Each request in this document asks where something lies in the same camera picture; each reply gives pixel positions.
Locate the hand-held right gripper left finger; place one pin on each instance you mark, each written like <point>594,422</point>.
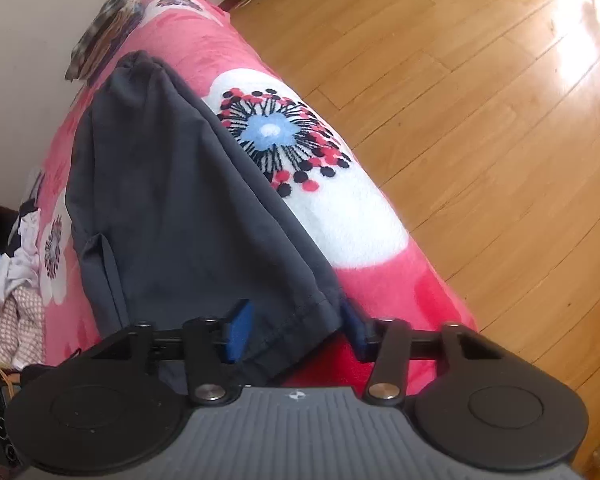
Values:
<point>237,332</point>

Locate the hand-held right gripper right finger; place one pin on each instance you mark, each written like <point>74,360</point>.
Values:
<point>355,327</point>

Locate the dark grey pants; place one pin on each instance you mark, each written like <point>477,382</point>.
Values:
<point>170,200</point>

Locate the stack of folded clothes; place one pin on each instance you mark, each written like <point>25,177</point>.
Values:
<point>97,30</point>

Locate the pink floral blanket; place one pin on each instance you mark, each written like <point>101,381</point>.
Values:
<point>360,210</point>

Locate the white cloth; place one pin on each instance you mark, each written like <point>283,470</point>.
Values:
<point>25,260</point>

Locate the black cloth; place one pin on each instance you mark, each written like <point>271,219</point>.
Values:
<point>30,206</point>

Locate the folded tan garment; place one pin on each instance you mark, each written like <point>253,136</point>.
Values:
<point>114,35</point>

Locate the folded blue garment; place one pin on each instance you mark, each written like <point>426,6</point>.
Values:
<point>137,12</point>

